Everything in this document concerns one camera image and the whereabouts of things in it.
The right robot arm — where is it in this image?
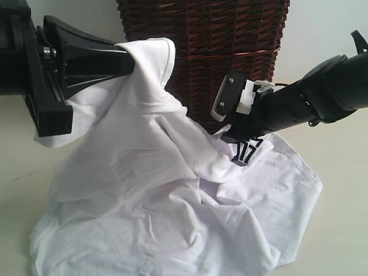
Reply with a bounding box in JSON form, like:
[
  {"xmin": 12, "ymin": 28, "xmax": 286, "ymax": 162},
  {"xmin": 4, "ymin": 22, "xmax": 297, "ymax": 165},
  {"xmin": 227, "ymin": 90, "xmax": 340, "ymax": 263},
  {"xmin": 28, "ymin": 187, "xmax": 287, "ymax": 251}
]
[{"xmin": 212, "ymin": 53, "xmax": 367, "ymax": 143}]

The white t-shirt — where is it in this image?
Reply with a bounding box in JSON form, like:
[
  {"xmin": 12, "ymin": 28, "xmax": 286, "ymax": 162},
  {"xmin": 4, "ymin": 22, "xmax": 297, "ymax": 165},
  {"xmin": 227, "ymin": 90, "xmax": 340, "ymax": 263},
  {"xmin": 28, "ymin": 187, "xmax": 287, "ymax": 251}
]
[{"xmin": 30, "ymin": 38, "xmax": 323, "ymax": 275}]

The black right camera cable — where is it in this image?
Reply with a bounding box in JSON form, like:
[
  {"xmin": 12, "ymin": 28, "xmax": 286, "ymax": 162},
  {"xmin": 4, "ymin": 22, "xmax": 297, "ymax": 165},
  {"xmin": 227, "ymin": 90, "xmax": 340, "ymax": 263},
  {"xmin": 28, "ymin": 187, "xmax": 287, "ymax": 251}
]
[{"xmin": 350, "ymin": 29, "xmax": 368, "ymax": 55}]

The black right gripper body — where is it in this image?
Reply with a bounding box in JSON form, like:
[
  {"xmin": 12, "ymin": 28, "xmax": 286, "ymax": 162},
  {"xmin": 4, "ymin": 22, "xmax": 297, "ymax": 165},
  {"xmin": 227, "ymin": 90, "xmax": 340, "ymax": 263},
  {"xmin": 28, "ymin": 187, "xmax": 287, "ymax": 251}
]
[{"xmin": 221, "ymin": 86, "xmax": 319, "ymax": 143}]

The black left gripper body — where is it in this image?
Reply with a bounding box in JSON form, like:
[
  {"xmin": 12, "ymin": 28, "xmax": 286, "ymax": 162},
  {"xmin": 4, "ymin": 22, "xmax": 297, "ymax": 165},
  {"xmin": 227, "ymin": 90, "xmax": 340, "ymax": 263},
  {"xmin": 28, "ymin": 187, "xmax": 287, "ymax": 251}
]
[{"xmin": 1, "ymin": 1, "xmax": 72, "ymax": 137}]

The dark brown wicker basket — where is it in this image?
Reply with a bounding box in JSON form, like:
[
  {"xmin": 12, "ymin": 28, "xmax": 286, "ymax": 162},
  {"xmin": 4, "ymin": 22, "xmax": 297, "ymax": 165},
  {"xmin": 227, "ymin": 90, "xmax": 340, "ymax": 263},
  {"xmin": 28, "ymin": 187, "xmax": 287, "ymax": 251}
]
[{"xmin": 117, "ymin": 0, "xmax": 290, "ymax": 133}]

